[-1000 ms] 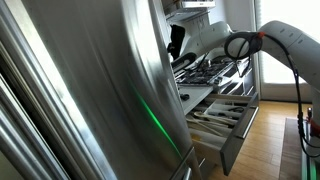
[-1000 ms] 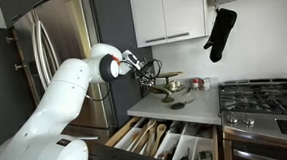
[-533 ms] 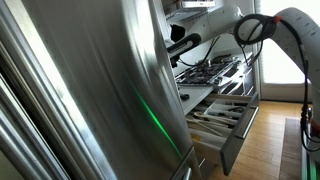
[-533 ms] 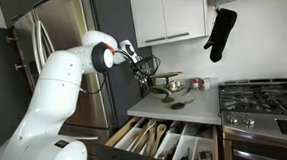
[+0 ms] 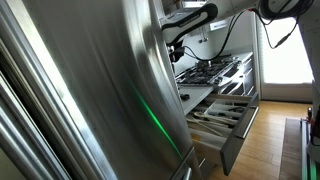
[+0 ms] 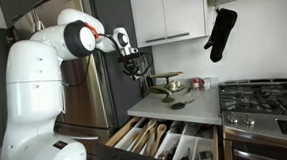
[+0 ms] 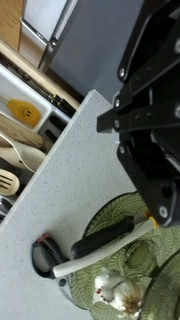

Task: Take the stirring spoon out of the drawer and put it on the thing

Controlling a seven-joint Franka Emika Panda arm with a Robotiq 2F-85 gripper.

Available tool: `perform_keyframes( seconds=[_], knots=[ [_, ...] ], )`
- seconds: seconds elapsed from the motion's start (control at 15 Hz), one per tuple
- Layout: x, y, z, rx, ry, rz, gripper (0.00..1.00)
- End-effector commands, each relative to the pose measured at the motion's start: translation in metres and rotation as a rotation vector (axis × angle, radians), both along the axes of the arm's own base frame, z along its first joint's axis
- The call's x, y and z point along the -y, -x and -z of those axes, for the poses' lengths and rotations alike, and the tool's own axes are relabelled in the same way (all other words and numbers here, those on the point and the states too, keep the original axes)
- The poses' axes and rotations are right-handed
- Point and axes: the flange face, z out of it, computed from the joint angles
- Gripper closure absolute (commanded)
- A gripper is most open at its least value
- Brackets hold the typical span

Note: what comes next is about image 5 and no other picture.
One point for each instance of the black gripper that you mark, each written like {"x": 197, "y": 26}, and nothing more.
{"x": 177, "y": 54}

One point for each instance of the wooden spoon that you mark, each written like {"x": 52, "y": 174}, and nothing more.
{"x": 200, "y": 114}

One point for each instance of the dark front kitchen drawer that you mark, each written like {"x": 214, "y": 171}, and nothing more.
{"x": 233, "y": 150}

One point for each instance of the stainless gas stove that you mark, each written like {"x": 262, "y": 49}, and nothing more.
{"x": 203, "y": 73}

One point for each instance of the small black pan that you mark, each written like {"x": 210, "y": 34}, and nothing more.
{"x": 184, "y": 97}

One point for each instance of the stainless range hood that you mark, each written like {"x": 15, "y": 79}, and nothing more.
{"x": 195, "y": 4}

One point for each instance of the white cutlery organizer tray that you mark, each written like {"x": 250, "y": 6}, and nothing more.
{"x": 220, "y": 106}

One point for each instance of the dark base cabinet drawers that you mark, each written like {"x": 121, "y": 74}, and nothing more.
{"x": 250, "y": 80}

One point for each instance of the wide wooden spatula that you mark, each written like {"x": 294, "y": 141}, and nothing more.
{"x": 206, "y": 127}

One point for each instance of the stainless steel fridge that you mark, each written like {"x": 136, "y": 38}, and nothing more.
{"x": 100, "y": 83}

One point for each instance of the bright glass door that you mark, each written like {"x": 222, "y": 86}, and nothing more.
{"x": 286, "y": 66}

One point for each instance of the metal robot stand frame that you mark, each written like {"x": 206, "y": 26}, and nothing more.
{"x": 305, "y": 150}

